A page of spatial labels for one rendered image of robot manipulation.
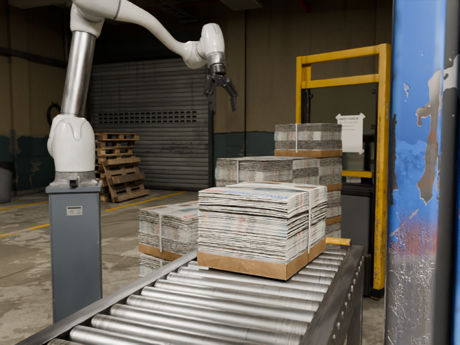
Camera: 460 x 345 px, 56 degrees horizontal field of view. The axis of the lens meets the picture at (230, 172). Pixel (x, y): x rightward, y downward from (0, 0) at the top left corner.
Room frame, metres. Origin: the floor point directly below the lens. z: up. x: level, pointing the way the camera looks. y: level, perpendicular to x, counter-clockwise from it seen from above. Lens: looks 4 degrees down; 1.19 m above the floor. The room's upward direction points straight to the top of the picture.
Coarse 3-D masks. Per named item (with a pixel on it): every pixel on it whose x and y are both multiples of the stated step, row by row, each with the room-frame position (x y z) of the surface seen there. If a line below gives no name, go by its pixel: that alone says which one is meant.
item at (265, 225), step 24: (216, 192) 1.25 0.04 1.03; (240, 192) 1.25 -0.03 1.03; (264, 192) 1.25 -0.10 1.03; (288, 192) 1.26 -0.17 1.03; (216, 216) 1.26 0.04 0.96; (240, 216) 1.22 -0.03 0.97; (264, 216) 1.19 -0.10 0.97; (288, 216) 1.15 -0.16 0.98; (216, 240) 1.26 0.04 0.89; (240, 240) 1.22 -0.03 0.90; (264, 240) 1.19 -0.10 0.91; (288, 240) 1.18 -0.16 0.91
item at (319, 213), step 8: (280, 184) 1.48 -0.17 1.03; (288, 184) 1.48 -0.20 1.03; (296, 184) 1.48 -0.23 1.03; (304, 184) 1.49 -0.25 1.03; (320, 192) 1.41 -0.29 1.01; (312, 200) 1.34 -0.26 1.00; (320, 200) 1.42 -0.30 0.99; (312, 208) 1.34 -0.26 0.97; (320, 208) 1.41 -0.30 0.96; (312, 216) 1.34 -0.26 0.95; (320, 216) 1.42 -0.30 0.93; (312, 224) 1.35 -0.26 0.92; (320, 224) 1.44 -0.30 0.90; (312, 232) 1.36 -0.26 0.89; (320, 232) 1.44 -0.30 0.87; (312, 240) 1.36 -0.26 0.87; (320, 240) 1.43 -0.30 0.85
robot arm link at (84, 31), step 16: (80, 16) 1.93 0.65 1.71; (80, 32) 1.95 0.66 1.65; (96, 32) 1.98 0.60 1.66; (80, 48) 1.95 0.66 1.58; (80, 64) 1.94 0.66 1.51; (80, 80) 1.94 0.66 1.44; (64, 96) 1.94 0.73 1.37; (80, 96) 1.94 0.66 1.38; (64, 112) 1.92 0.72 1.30; (80, 112) 1.95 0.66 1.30; (48, 144) 1.91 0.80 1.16
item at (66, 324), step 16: (192, 256) 1.41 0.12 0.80; (160, 272) 1.24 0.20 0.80; (176, 272) 1.28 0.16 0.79; (128, 288) 1.10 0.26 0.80; (96, 304) 1.00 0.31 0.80; (112, 304) 1.00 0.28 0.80; (64, 320) 0.90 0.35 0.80; (80, 320) 0.90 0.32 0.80; (32, 336) 0.83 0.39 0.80; (48, 336) 0.83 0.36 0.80; (64, 336) 0.85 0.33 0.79
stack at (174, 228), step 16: (144, 208) 2.23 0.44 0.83; (160, 208) 2.22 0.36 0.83; (176, 208) 2.23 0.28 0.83; (192, 208) 2.23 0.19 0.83; (144, 224) 2.19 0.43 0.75; (160, 224) 2.09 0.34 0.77; (176, 224) 2.01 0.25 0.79; (192, 224) 2.00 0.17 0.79; (144, 240) 2.18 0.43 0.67; (160, 240) 2.09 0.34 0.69; (176, 240) 2.01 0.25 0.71; (192, 240) 1.99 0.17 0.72; (144, 256) 2.18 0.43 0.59; (144, 272) 2.19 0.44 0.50
